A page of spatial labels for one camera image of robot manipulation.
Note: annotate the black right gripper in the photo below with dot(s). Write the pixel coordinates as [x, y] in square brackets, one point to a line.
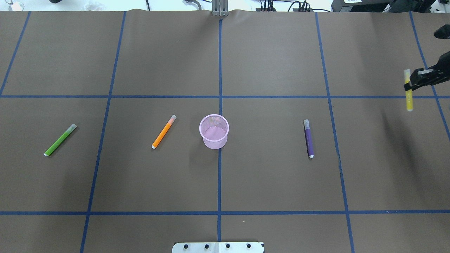
[437, 73]

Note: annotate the green marker pen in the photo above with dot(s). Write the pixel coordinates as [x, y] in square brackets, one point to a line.
[60, 140]

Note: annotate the yellow marker pen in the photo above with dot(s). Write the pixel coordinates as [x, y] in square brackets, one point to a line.
[408, 98]

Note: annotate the aluminium frame post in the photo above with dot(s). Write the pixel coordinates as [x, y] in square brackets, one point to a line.
[220, 8]

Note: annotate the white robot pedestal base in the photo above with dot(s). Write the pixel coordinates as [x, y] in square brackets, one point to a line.
[219, 247]

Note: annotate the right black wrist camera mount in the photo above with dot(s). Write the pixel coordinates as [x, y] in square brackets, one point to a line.
[443, 32]

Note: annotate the purple marker pen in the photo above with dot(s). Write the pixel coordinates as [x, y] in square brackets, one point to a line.
[308, 137]

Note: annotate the orange marker pen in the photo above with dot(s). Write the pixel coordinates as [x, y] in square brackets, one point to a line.
[164, 131]

